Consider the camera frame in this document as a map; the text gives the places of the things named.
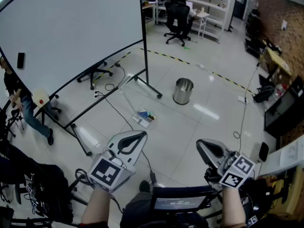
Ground white device with black disc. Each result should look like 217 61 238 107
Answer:
250 141 269 163

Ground steel trash bin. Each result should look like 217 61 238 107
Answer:
172 77 194 105

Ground pile of clear plastic bottles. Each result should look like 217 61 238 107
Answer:
270 83 289 104

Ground thin grey floor cable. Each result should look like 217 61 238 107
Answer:
232 62 261 152

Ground black equipment rack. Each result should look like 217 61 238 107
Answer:
244 7 268 59

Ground person's legs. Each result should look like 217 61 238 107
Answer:
120 191 155 228

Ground white metal shelving unit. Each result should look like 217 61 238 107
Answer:
142 0 236 44

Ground yellow wooden table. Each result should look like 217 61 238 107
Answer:
261 41 293 80

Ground black glass-front cabinet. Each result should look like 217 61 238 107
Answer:
263 76 304 137

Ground person's left shoe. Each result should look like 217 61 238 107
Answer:
139 180 151 192

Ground small white folding table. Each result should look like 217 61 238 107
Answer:
192 10 210 44

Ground black mesh office chair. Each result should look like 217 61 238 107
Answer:
163 0 194 48

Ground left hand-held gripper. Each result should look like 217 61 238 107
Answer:
87 130 149 194

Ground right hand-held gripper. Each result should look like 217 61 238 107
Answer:
196 139 256 190

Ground chest-mounted screen unit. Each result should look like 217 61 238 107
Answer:
152 186 212 213

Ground white box with red button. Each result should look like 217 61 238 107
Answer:
31 88 50 109

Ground tall black cabinet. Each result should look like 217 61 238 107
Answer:
234 0 249 20

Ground person's left forearm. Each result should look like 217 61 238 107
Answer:
80 186 112 226

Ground person's right forearm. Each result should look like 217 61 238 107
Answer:
220 186 247 228

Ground yellow-black hazard floor tape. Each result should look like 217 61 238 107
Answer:
92 47 256 96

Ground black backpack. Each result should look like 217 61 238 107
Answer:
253 85 276 104

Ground looped black cable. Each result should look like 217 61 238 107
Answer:
104 59 126 92

